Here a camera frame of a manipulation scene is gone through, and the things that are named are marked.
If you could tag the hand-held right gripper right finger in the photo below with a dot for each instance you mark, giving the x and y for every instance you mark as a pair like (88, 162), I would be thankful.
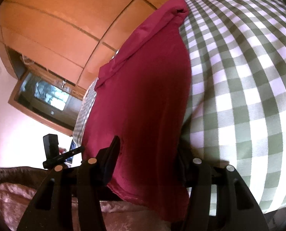
(200, 187)

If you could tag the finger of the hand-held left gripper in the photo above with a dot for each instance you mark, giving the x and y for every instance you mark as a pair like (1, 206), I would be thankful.
(50, 146)
(66, 156)

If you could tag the dark red garment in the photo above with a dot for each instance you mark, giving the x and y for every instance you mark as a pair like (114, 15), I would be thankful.
(138, 101)

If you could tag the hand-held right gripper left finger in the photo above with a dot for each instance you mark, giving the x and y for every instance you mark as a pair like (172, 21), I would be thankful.
(109, 166)

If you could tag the wooden wardrobe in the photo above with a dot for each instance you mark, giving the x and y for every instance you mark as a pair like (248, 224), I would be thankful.
(61, 28)

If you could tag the wood framed mirror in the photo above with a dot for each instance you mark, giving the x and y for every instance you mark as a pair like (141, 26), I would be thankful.
(44, 93)

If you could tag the green checked bedsheet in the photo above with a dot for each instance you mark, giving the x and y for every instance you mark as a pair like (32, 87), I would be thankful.
(241, 101)

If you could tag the pinkish brown satin cloth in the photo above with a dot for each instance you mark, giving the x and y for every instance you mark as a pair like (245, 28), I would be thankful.
(3, 190)

